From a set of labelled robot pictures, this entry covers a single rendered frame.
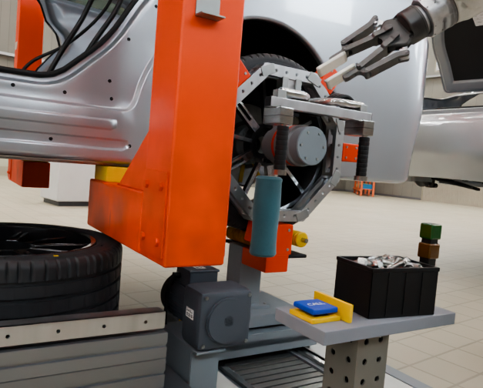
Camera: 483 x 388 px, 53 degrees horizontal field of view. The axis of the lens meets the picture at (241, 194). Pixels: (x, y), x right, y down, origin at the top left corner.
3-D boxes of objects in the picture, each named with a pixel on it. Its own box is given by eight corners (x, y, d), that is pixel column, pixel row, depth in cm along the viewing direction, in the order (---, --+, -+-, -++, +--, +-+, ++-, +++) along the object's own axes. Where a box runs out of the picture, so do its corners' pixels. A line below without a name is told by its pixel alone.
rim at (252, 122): (297, 99, 212) (195, 65, 185) (334, 95, 193) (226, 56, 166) (276, 213, 212) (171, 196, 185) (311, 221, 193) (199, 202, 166)
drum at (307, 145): (288, 165, 182) (292, 128, 181) (327, 168, 164) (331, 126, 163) (257, 163, 174) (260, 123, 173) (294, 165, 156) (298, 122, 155)
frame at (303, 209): (325, 220, 194) (337, 81, 190) (336, 222, 188) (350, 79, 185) (202, 219, 165) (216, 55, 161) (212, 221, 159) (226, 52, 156)
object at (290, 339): (264, 318, 222) (266, 297, 222) (316, 346, 192) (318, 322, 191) (161, 330, 196) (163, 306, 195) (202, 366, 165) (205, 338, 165)
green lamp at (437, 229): (427, 237, 129) (429, 222, 129) (441, 239, 126) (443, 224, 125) (418, 237, 127) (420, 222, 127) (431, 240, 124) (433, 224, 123)
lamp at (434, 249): (426, 255, 129) (427, 241, 129) (439, 259, 126) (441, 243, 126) (416, 256, 127) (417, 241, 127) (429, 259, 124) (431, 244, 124)
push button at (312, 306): (316, 307, 113) (317, 298, 113) (337, 317, 107) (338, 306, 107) (292, 310, 109) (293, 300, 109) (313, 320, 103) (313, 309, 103)
